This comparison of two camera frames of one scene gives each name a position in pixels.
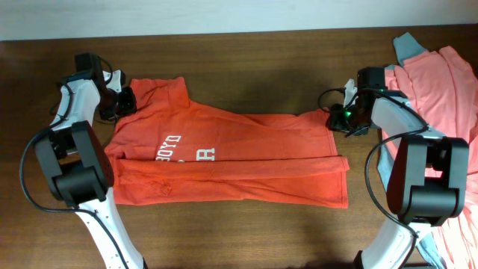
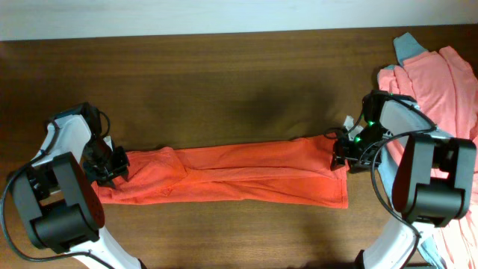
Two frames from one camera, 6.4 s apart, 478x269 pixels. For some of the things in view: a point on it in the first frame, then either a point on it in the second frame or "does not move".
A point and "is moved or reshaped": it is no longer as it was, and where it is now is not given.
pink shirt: [442, 90] does not move
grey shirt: [406, 45] does not move
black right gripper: [336, 123] to [342, 151]
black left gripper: [130, 104] to [121, 169]
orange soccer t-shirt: [169, 150] is moved or reshaped
